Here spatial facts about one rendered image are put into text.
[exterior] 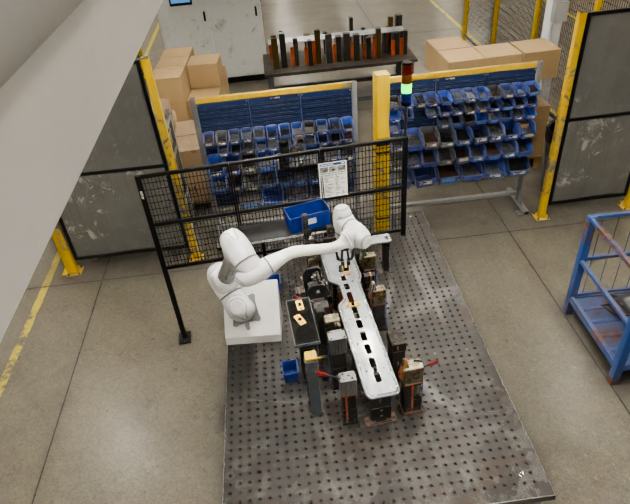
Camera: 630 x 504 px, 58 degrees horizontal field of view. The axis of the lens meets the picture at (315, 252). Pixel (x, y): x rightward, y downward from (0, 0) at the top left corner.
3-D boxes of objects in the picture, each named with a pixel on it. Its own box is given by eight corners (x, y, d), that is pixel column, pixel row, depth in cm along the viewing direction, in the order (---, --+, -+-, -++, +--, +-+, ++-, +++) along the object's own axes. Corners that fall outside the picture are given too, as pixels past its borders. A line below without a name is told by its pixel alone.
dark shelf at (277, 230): (361, 227, 411) (361, 223, 409) (238, 247, 402) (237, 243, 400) (354, 211, 428) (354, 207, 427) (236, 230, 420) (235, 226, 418)
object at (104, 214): (204, 252, 571) (156, 51, 451) (203, 260, 559) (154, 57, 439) (70, 268, 566) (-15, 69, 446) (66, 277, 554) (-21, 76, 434)
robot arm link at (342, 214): (329, 228, 313) (342, 240, 304) (327, 205, 303) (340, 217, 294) (346, 220, 317) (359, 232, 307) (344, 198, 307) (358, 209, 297)
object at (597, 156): (536, 221, 572) (577, 13, 452) (531, 213, 583) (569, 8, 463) (637, 209, 576) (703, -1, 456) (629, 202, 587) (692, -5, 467)
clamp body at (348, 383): (361, 424, 312) (359, 381, 290) (341, 428, 311) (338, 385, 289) (357, 410, 320) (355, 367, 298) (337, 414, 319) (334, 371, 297)
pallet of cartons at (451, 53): (512, 137, 721) (528, 27, 640) (540, 167, 657) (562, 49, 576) (419, 149, 713) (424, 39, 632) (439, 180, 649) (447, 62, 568)
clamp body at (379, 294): (389, 331, 367) (389, 291, 346) (371, 334, 366) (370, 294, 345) (385, 321, 375) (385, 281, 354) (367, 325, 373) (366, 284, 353)
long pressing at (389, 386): (407, 393, 291) (407, 391, 290) (364, 401, 289) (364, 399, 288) (348, 240, 401) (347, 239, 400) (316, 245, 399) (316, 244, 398)
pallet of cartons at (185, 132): (224, 207, 636) (206, 120, 573) (151, 219, 628) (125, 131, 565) (220, 159, 732) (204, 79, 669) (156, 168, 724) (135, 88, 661)
